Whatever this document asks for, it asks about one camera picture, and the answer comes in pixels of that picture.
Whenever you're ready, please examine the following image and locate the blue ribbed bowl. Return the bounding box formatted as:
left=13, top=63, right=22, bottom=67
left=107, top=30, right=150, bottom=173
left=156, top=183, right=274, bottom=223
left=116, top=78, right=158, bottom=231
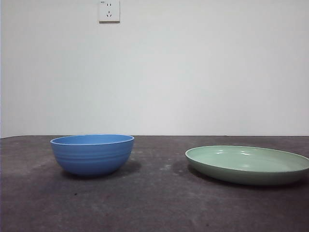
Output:
left=50, top=134, right=135, bottom=176

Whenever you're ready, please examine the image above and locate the green round plate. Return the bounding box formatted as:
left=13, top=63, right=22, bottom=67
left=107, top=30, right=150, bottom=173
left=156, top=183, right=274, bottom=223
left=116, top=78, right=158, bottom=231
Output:
left=185, top=145, right=309, bottom=186

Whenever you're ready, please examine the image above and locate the white wall socket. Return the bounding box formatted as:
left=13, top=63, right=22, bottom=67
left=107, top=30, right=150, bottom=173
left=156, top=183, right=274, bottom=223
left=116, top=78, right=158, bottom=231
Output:
left=98, top=0, right=121, bottom=24

